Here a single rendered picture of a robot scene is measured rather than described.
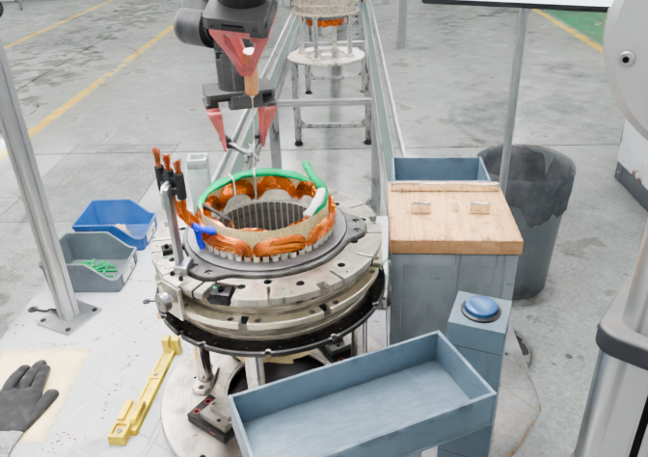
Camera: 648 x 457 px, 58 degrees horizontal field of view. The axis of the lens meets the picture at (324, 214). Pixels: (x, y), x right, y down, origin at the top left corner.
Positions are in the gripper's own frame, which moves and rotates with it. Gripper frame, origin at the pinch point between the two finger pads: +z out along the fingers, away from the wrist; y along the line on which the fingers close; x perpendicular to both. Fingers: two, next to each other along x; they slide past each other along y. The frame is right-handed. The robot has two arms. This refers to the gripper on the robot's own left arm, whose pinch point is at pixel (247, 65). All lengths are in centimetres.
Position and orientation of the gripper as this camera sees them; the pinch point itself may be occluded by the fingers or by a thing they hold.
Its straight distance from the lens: 73.7
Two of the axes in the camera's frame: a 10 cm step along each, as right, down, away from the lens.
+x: 9.9, 1.2, -0.5
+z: -0.4, 6.5, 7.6
